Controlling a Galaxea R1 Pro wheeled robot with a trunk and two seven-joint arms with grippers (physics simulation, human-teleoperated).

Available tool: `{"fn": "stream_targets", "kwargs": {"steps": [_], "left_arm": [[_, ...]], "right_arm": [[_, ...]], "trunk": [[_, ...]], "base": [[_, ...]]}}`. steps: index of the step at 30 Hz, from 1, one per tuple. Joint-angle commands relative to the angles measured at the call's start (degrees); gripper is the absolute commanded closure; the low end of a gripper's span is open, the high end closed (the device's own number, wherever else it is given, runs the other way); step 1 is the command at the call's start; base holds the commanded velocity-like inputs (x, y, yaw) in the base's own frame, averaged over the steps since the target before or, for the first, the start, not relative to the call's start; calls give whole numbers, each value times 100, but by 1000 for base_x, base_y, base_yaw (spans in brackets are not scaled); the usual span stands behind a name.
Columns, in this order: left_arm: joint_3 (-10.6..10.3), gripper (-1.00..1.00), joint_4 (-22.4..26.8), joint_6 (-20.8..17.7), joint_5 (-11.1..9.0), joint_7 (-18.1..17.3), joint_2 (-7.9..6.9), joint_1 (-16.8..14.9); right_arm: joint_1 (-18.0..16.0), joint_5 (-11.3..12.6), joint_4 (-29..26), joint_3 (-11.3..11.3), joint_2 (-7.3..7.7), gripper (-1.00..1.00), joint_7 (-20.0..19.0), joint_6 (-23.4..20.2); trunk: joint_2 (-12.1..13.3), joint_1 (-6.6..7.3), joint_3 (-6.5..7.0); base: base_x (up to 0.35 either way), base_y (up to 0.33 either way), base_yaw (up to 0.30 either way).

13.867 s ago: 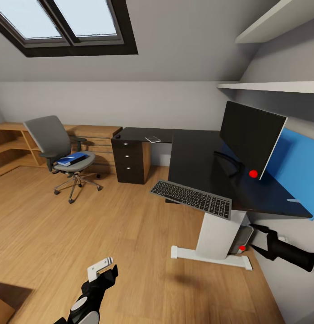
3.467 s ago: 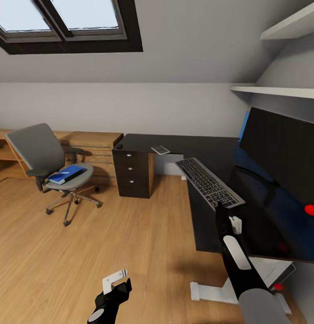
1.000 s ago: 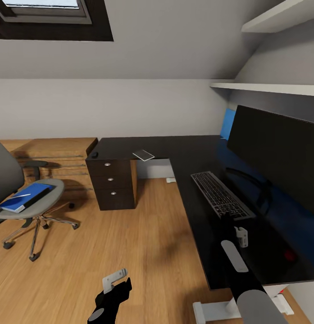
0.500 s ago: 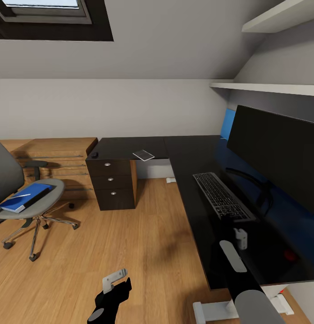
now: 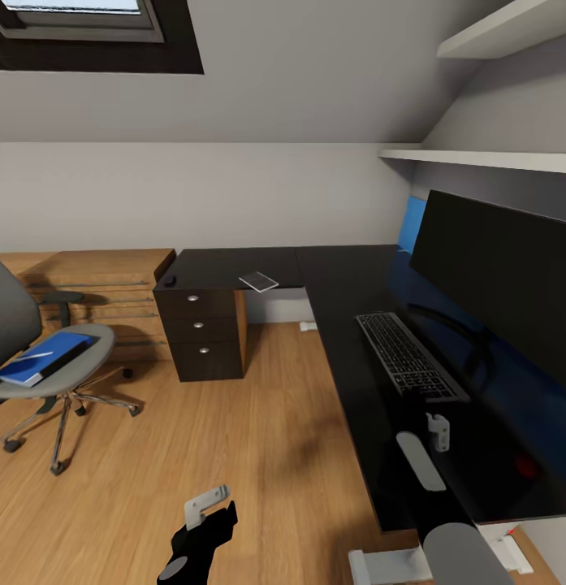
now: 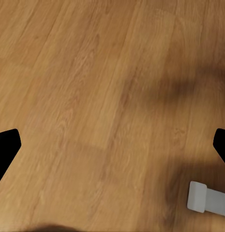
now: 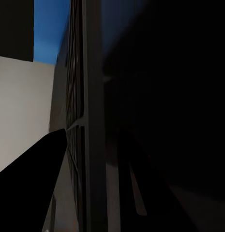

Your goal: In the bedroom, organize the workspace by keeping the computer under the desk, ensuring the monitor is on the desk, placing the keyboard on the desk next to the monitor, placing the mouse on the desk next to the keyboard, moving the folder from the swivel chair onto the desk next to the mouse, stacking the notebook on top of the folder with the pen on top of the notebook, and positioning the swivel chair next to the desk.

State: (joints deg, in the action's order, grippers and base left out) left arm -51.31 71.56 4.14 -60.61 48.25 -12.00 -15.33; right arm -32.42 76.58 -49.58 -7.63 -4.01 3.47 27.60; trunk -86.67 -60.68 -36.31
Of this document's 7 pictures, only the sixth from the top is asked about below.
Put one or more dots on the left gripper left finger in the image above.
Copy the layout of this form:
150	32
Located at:
10	144

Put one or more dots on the desk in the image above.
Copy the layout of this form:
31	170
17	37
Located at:
202	199

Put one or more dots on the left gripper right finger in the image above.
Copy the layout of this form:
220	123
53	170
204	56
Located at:
219	142

